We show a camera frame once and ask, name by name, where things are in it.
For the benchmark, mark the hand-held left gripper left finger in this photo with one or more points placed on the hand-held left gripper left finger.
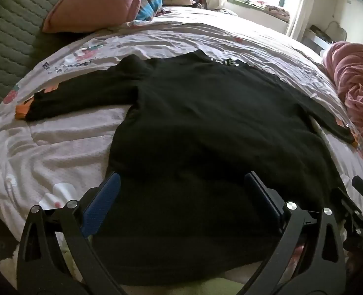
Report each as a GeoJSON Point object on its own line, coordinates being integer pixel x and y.
{"type": "Point", "coordinates": [103, 199]}

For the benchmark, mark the pink quilted pillow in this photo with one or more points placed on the pink quilted pillow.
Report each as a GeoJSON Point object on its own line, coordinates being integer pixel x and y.
{"type": "Point", "coordinates": [98, 3]}

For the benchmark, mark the black sweater with orange cuffs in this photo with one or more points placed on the black sweater with orange cuffs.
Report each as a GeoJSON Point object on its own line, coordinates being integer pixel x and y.
{"type": "Point", "coordinates": [199, 129]}

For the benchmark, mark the white desk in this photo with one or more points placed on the white desk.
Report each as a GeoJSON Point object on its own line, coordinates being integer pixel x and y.
{"type": "Point", "coordinates": [315, 38]}

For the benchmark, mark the light green cloth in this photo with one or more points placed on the light green cloth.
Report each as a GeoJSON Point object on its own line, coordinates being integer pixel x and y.
{"type": "Point", "coordinates": [218, 285]}

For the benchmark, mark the blue plaid cloth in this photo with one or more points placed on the blue plaid cloth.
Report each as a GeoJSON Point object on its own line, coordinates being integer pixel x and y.
{"type": "Point", "coordinates": [149, 6]}

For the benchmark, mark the desk fan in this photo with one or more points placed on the desk fan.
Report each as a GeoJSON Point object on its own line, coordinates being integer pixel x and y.
{"type": "Point", "coordinates": [336, 30]}

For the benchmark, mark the green quilted headboard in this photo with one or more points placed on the green quilted headboard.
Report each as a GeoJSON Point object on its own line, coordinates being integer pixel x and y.
{"type": "Point", "coordinates": [12, 27]}

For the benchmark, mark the clutter on windowsill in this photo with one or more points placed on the clutter on windowsill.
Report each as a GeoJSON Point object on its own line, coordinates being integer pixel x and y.
{"type": "Point", "coordinates": [267, 7]}

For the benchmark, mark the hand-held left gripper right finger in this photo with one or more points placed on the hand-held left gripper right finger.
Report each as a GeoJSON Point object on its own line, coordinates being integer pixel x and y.
{"type": "Point", "coordinates": [263, 199]}

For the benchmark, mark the pink crumpled blanket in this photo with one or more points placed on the pink crumpled blanket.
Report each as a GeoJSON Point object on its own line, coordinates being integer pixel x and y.
{"type": "Point", "coordinates": [356, 80]}

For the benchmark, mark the strawberry print bed sheet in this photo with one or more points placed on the strawberry print bed sheet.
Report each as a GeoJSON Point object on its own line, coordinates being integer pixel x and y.
{"type": "Point", "coordinates": [73, 138]}

